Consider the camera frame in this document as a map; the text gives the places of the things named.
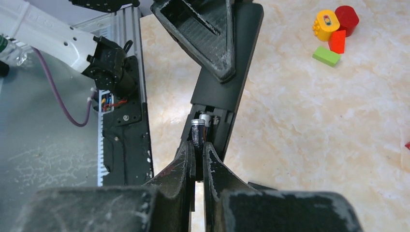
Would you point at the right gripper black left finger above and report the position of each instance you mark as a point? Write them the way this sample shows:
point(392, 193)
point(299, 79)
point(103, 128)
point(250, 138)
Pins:
point(160, 205)

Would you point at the clear plastic bottle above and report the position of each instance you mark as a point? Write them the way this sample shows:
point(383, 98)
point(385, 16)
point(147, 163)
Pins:
point(10, 53)

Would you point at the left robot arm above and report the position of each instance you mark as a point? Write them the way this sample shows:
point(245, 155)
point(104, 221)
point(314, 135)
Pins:
point(98, 58)

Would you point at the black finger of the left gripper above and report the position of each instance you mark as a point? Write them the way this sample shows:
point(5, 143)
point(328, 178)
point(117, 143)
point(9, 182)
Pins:
point(204, 29)

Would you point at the yellow traffic light block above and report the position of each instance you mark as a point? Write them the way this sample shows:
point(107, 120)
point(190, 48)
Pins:
point(326, 22)

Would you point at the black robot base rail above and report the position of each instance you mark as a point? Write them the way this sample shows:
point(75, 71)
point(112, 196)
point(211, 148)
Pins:
point(124, 143)

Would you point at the black TV remote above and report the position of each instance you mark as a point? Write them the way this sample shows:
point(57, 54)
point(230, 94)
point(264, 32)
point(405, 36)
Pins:
point(222, 98)

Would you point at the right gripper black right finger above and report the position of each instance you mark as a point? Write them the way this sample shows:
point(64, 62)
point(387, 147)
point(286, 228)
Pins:
point(231, 205)

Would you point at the green toy block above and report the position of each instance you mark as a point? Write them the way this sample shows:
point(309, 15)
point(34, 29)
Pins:
point(326, 56)

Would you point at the orange triangular toy block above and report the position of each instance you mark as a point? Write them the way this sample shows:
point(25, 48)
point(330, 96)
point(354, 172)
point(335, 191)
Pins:
point(337, 41)

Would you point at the red rounded toy block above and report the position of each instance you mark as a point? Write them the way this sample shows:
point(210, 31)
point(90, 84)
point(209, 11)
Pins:
point(348, 19)

